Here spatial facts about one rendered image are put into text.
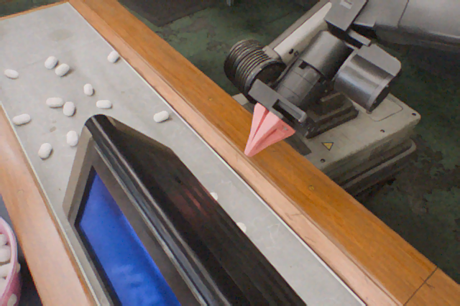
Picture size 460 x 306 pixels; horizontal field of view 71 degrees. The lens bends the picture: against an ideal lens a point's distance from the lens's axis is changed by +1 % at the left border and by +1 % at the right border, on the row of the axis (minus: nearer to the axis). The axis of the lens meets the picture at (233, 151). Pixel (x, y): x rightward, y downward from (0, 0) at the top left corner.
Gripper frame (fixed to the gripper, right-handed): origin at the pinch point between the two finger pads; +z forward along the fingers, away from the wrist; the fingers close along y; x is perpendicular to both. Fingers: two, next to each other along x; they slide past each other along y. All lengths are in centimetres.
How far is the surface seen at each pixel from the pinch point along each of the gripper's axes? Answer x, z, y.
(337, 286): 9.6, 7.8, 20.4
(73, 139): -4.6, 21.6, -30.9
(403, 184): 126, -17, 4
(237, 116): 13.6, -1.5, -15.2
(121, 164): -31.9, -0.3, 12.7
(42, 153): -8.3, 26.3, -31.2
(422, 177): 132, -25, 8
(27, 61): -3, 22, -68
